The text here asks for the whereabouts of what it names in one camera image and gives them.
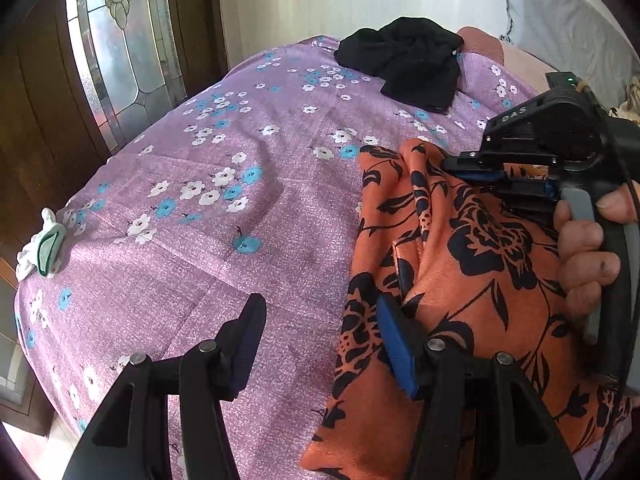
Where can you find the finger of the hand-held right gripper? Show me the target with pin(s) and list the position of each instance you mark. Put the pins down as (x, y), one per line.
(470, 166)
(525, 195)

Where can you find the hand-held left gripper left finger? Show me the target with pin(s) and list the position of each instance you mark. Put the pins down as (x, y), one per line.
(246, 345)

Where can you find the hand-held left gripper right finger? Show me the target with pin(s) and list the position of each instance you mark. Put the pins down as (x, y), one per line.
(400, 350)

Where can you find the orange black floral garment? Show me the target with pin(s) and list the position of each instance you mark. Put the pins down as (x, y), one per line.
(475, 285)

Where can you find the person's right hand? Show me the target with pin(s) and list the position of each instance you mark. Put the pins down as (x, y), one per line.
(582, 260)

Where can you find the cream patterned cloth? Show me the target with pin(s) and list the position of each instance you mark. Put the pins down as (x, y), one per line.
(631, 102)

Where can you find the pink mattress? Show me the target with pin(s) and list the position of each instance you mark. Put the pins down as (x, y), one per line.
(492, 47)

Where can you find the grey cloth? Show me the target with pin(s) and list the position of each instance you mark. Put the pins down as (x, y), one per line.
(565, 20)

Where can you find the purple floral bedsheet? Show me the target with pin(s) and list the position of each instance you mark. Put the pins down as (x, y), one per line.
(225, 220)

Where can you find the white green small cloth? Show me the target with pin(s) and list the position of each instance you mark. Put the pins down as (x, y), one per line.
(42, 250)

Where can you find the stained glass window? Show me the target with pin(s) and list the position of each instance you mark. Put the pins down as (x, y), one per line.
(120, 50)

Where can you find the wooden window frame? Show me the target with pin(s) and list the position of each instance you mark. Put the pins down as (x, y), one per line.
(45, 110)

